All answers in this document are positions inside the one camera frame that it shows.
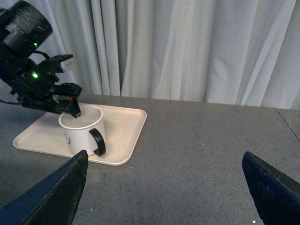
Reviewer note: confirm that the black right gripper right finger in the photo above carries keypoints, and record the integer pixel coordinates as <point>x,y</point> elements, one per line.
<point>276,195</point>

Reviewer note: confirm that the white smiley mug black handle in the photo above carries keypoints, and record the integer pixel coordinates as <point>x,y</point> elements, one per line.
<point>86,132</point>

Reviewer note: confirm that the pale grey curtain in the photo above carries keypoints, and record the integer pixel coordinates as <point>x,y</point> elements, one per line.
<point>238,52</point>

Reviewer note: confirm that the beige rectangular plastic tray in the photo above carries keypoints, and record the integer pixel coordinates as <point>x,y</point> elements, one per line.
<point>122,128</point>

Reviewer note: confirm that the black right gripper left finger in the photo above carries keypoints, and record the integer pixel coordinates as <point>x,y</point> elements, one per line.
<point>52,201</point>

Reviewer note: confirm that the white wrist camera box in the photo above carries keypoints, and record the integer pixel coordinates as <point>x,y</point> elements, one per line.
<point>67,65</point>

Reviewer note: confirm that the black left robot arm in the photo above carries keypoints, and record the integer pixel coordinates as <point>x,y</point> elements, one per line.
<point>22,30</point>

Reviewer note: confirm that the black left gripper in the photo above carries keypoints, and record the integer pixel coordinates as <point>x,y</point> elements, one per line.
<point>37,88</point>

